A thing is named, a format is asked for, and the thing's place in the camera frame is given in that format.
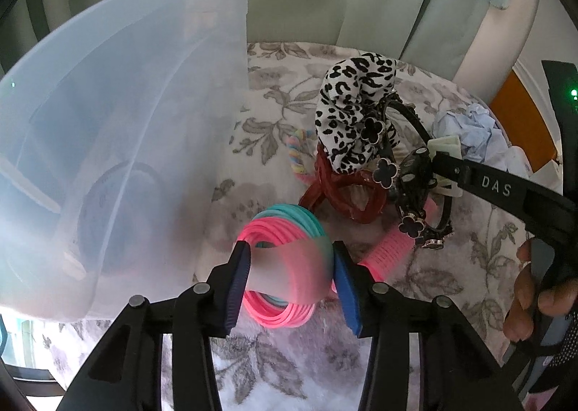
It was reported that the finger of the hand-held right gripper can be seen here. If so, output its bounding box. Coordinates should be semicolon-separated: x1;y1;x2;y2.
395;147;436;217

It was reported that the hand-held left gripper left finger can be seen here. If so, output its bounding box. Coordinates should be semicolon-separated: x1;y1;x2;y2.
56;242;251;411

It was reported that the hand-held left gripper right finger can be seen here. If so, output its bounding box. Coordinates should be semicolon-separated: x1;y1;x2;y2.
332;239;520;411

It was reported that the black clover headband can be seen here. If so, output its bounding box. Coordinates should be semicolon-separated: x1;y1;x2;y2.
359;92;454;249

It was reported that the pink hair roller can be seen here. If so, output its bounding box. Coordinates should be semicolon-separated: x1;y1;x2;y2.
357;201;439;281

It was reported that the stack of pink teal bangles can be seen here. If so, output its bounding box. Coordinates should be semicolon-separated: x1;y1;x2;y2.
236;203;337;330

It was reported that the leopard print scrunchie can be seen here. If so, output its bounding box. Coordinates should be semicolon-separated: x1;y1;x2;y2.
315;52;400;174

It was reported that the clear plastic container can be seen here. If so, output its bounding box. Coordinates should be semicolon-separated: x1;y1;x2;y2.
0;0;265;321

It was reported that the person's right hand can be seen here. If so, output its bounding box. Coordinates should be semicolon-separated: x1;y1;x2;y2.
503;237;578;342

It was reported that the pale plastic hair clip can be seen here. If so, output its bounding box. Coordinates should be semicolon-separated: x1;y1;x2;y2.
429;135;463;197

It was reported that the pale blue cloth pile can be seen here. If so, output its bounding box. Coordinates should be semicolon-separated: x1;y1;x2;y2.
431;104;529;177

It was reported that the red hair claw clip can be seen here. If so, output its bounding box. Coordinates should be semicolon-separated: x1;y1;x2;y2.
298;142;389;224

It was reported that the floral blanket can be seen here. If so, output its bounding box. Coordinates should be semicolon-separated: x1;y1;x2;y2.
45;41;538;411

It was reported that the pastel twisted hair tie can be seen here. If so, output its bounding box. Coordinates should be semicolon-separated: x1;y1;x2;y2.
282;129;317;186

